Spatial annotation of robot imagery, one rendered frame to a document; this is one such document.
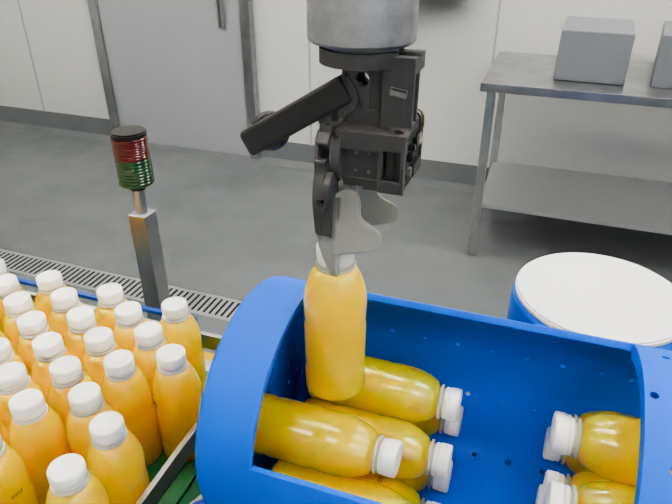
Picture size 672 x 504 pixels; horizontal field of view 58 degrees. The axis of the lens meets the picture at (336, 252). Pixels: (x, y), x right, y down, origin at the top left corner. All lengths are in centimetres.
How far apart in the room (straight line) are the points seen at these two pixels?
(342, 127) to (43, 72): 494
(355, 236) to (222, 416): 22
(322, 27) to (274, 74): 375
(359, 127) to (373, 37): 8
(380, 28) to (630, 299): 76
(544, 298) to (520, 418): 29
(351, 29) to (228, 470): 43
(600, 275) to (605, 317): 13
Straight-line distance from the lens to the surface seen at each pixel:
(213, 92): 446
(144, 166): 115
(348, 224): 56
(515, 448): 86
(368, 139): 52
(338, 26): 49
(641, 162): 399
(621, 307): 110
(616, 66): 305
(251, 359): 63
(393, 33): 50
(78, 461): 76
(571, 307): 107
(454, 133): 398
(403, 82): 51
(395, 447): 67
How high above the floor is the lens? 161
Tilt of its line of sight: 30 degrees down
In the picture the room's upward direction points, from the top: straight up
